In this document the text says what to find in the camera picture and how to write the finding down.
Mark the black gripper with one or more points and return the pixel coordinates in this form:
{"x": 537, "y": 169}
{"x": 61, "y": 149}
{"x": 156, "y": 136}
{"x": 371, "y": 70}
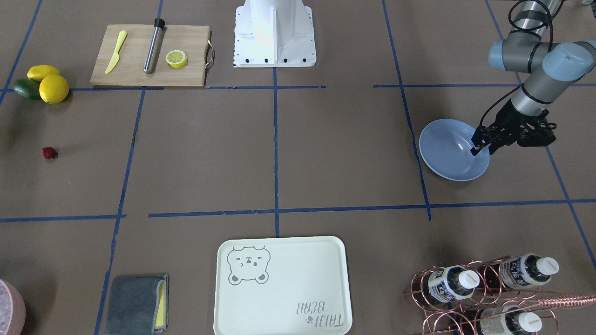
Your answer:
{"x": 504, "y": 121}

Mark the red strawberry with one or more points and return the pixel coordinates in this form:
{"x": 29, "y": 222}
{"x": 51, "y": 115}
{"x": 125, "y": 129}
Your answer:
{"x": 49, "y": 153}

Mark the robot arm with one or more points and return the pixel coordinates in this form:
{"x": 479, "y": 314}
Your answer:
{"x": 552, "y": 68}

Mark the blue plate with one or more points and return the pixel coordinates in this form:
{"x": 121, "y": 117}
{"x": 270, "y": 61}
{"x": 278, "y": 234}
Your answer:
{"x": 445, "y": 147}

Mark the tea bottle white cap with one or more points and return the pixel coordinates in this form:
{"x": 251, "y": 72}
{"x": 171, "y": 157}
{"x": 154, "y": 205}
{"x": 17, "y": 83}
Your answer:
{"x": 527, "y": 271}

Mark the cream bear tray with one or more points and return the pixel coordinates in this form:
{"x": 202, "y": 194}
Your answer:
{"x": 282, "y": 286}

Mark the lemon half slice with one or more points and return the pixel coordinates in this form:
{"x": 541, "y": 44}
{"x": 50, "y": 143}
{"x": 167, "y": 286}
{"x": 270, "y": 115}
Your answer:
{"x": 176, "y": 58}

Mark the steel cylinder black cap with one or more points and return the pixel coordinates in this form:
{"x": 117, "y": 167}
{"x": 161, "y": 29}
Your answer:
{"x": 155, "y": 46}

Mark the yellow plastic knife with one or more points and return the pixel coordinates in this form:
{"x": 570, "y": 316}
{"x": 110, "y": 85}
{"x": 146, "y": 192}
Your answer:
{"x": 115, "y": 57}

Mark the yellow lemon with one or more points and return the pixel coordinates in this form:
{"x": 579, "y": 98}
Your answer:
{"x": 54, "y": 89}
{"x": 41, "y": 71}

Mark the green lime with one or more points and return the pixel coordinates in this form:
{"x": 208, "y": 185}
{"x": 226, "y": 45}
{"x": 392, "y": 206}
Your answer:
{"x": 27, "y": 88}

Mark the pink bowl with ice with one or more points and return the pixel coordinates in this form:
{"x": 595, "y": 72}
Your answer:
{"x": 12, "y": 308}

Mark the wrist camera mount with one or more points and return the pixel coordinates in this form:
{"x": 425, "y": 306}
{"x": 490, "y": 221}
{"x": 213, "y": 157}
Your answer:
{"x": 536, "y": 131}

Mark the copper wire bottle rack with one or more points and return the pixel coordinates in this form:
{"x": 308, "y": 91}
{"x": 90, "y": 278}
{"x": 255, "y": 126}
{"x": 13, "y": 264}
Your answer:
{"x": 460, "y": 317}

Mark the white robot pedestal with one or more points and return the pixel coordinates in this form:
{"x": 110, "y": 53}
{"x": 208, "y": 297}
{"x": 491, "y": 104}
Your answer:
{"x": 274, "y": 33}

